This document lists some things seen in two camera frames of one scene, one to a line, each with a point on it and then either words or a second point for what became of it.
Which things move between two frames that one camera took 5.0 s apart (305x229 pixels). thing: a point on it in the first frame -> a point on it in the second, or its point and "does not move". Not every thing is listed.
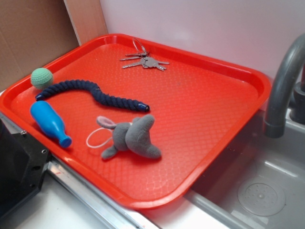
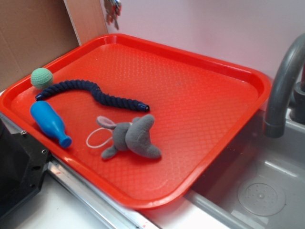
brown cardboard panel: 34,33 does not move
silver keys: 143,55 -> 113,8
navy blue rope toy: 124,103 does not move
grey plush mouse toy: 132,136 does not move
